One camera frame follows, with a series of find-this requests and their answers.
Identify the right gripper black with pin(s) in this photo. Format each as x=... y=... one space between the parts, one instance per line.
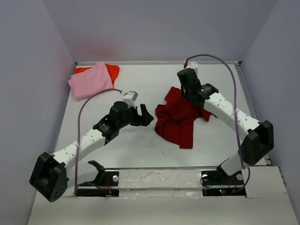
x=182 y=91

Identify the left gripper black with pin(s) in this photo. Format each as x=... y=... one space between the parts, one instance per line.
x=142 y=120

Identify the dark red t shirt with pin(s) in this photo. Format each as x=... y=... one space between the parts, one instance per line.
x=175 y=119

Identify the pink t shirt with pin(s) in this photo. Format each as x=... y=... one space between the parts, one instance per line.
x=91 y=81

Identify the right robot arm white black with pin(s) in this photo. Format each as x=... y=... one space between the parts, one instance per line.
x=211 y=100

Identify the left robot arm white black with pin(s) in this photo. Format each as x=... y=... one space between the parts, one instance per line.
x=50 y=174

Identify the orange t shirt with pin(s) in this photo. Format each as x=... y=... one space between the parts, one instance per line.
x=113 y=71

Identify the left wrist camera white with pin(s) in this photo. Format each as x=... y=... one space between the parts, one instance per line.
x=129 y=98

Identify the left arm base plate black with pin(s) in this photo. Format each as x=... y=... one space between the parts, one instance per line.
x=107 y=186

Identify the front table rail metal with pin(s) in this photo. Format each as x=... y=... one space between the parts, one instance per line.
x=165 y=167

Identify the back table rail white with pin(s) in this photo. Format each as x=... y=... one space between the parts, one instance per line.
x=121 y=63

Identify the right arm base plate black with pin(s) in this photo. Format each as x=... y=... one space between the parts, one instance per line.
x=228 y=186

